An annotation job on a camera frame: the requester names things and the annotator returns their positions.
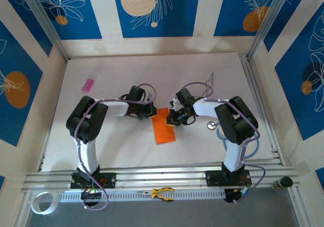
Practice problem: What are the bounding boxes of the orange paper sheet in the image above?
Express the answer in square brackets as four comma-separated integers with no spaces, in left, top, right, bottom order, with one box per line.
[151,107,177,145]

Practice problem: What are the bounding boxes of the pink spray bottle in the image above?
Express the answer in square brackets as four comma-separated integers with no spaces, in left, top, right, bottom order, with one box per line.
[81,69,101,93]

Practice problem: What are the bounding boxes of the yellow black pliers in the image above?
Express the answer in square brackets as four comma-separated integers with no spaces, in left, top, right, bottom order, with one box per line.
[136,187,175,202]

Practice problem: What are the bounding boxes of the clear tape roll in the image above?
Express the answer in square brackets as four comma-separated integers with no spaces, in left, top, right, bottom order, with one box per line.
[31,191,59,215]

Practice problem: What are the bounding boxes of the long aluminium frame rail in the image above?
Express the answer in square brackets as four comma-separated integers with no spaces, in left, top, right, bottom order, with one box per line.
[21,165,308,194]

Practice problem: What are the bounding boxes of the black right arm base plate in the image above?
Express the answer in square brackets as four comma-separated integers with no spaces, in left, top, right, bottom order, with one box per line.
[205,170,251,187]

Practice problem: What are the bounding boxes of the slotted white cable duct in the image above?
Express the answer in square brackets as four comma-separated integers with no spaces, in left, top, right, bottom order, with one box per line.
[59,188,226,203]

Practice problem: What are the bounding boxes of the short aluminium side rail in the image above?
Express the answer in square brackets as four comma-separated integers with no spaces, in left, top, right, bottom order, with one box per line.
[239,55,285,166]

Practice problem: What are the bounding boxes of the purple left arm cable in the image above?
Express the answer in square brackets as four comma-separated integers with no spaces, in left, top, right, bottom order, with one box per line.
[74,83,157,211]

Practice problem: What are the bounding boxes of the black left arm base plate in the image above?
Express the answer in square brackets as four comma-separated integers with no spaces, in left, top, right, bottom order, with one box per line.
[70,172,117,189]

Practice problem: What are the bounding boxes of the aluminium frame post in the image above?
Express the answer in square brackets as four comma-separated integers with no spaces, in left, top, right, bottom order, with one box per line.
[20,0,70,61]
[247,0,292,58]

